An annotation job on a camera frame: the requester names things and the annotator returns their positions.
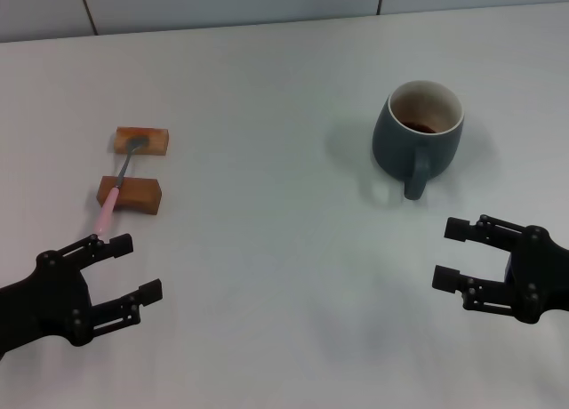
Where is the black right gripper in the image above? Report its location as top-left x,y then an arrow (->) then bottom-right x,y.
431,213 -> 569,325

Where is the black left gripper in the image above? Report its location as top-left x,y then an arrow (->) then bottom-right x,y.
0,233 -> 164,361

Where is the pink handled metal spoon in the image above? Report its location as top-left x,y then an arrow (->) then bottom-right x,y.
93,136 -> 150,240

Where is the grey ceramic cup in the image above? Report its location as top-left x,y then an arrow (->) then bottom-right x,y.
371,80 -> 466,201

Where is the dark arched wooden block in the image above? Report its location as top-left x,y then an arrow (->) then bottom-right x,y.
95,175 -> 164,216

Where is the light wooden block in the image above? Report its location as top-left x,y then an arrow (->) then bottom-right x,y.
112,126 -> 172,157

